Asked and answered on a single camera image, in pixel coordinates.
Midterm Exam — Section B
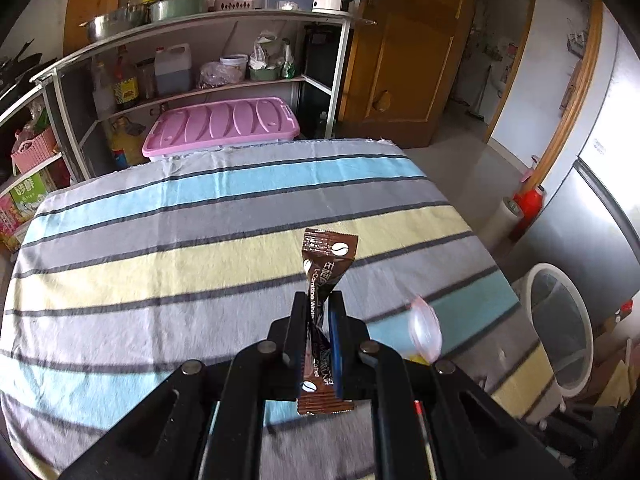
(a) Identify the clear tall bottle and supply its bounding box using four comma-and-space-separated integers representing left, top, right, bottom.
91, 62, 117, 118

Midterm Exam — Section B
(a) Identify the pink lidded storage box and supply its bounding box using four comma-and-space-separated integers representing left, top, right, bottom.
141, 96, 301, 163

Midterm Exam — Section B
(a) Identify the curved white shelf rack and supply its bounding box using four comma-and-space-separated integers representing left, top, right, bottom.
30, 7, 377, 186

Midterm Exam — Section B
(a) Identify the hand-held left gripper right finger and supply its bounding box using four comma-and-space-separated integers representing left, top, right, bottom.
327, 291, 576, 480

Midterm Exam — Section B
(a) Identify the pink woven basket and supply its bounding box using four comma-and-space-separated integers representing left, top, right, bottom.
11, 127, 58, 175

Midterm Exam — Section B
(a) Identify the silver refrigerator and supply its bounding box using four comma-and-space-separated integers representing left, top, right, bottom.
502, 5, 640, 321

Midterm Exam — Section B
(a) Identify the red thermos flask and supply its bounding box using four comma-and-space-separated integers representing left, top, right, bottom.
515, 185, 546, 231

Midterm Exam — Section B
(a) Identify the striped tablecloth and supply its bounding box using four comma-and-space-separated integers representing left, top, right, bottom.
0, 137, 556, 480

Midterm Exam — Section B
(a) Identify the steel basin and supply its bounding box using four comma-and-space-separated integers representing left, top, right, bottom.
79, 6, 151, 44

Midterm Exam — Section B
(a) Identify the yellow cooking oil jug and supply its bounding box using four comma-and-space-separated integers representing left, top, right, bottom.
107, 116, 148, 170

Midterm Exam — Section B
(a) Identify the pink printed carton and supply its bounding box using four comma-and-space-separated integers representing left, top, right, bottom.
0, 195, 32, 253

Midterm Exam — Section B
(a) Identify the yellow wooden door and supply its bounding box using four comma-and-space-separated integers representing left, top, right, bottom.
337, 0, 483, 150

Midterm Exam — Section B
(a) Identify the wooden cutting board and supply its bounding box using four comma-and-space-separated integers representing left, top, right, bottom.
64, 0, 127, 56

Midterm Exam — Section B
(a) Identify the white plastic bin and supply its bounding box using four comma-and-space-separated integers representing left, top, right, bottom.
510, 262, 598, 429

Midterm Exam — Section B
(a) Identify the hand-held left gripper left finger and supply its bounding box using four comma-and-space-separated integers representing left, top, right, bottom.
60, 291, 310, 480

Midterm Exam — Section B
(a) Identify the white plastic bag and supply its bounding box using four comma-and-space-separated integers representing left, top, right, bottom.
248, 31, 281, 81

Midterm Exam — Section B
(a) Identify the grey green cooking pot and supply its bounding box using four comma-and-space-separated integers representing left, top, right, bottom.
149, 0, 213, 24

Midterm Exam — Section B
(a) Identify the white paper roll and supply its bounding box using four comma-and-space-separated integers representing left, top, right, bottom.
480, 197, 525, 256

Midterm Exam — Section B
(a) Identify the crumpled clear plastic bag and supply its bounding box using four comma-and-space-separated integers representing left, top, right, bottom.
196, 61, 241, 90

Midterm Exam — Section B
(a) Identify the white jug with dark liquid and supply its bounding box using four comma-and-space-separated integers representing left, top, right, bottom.
154, 42, 193, 97

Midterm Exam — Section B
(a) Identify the green printed carton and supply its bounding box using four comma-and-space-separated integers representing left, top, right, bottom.
0, 167, 56, 211

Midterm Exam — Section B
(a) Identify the brown coffee sachet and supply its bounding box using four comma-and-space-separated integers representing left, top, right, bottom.
296, 227, 360, 416

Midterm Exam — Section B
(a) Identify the brown cardboard box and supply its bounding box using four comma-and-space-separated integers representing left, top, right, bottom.
587, 305, 640, 408

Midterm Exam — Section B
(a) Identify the white plastic tub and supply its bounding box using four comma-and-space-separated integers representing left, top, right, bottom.
219, 54, 249, 81

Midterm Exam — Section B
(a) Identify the yellow label oil bottle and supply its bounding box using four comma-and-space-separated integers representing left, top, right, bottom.
112, 46, 141, 111

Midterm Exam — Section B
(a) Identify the white round bin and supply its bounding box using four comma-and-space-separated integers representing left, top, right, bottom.
531, 271, 590, 392

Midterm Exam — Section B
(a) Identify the glass jar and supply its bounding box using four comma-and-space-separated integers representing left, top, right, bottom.
136, 58, 157, 100

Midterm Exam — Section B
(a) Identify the white metal side rack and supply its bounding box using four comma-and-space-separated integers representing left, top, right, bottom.
0, 82, 76, 201

